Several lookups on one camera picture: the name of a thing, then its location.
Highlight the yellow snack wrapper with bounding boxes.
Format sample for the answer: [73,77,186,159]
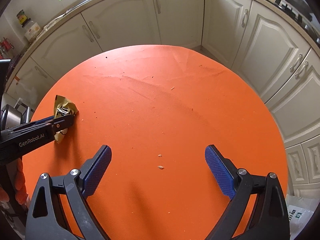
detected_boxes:
[54,95,78,144]

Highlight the cream kitchen cabinets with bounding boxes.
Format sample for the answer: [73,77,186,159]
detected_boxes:
[1,0,319,197]

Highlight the white green rice bag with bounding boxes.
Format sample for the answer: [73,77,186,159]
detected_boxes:
[285,194,318,239]

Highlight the glass jar on counter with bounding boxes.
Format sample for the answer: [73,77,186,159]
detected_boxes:
[22,19,42,43]

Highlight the round orange table mat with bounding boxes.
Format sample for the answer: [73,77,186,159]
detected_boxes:
[23,46,288,239]

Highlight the black gas stove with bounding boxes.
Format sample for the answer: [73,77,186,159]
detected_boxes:
[266,0,319,47]

